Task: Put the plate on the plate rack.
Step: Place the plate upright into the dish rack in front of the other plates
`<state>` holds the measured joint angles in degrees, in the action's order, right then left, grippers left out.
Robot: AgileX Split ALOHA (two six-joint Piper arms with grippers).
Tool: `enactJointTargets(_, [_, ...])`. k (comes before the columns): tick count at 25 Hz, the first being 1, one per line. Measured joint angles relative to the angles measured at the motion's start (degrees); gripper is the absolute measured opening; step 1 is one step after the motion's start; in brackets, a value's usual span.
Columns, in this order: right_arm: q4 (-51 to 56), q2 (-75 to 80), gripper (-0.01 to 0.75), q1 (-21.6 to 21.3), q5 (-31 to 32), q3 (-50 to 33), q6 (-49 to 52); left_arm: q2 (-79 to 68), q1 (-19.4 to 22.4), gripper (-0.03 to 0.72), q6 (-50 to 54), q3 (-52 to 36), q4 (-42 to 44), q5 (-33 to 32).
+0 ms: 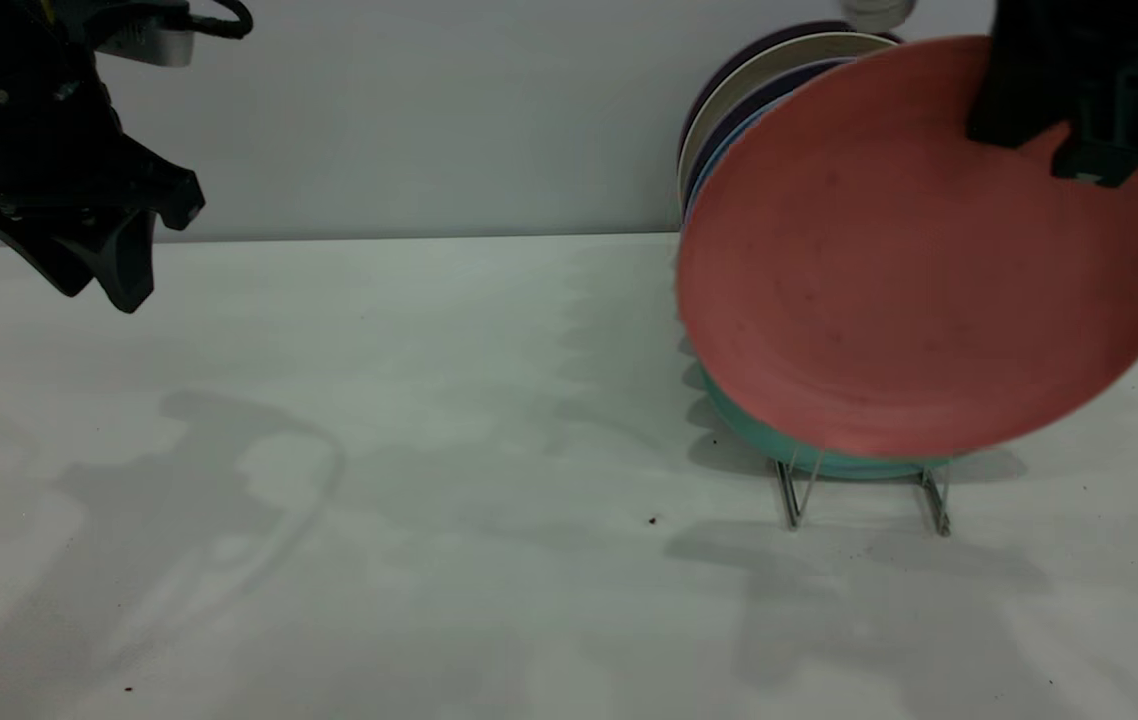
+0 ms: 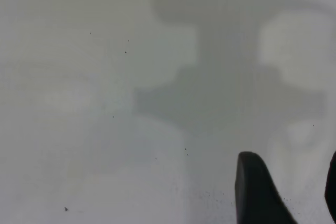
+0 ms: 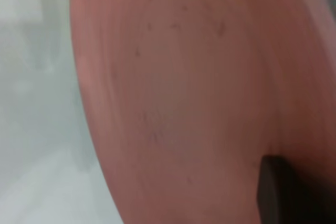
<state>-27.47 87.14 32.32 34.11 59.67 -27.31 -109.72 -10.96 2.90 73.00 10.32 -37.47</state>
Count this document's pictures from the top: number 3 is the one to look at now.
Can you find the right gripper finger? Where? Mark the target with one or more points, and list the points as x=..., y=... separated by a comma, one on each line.
x=275, y=195

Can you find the pink round plate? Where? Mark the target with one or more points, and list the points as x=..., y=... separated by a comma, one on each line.
x=183, y=90

